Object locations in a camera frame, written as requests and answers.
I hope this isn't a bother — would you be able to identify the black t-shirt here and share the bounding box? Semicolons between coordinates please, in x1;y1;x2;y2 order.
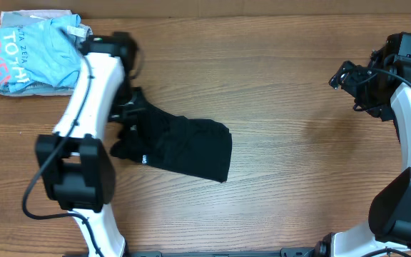
110;102;233;183

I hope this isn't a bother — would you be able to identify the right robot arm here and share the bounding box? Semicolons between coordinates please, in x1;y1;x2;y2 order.
308;32;411;256

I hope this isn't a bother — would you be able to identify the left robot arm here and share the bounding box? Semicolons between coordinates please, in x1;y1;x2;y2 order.
22;31;139;257

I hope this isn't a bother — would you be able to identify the light blue printed t-shirt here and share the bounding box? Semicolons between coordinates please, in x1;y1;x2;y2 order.
0;14;81;93

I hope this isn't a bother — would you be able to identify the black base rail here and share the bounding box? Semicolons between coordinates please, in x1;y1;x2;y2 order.
122;248;327;257

